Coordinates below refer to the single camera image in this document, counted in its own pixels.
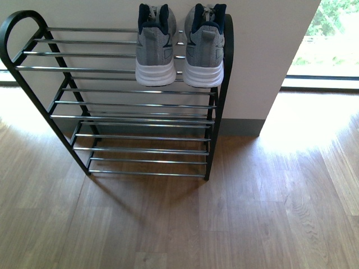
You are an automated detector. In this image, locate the grey mesh sneaker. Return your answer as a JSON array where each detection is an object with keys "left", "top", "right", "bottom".
[
  {"left": 135, "top": 3, "right": 177, "bottom": 87},
  {"left": 183, "top": 3, "right": 227, "bottom": 88}
]

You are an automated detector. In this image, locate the black metal shoe rack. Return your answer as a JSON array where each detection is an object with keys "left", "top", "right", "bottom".
[{"left": 1, "top": 10, "right": 234, "bottom": 180}]

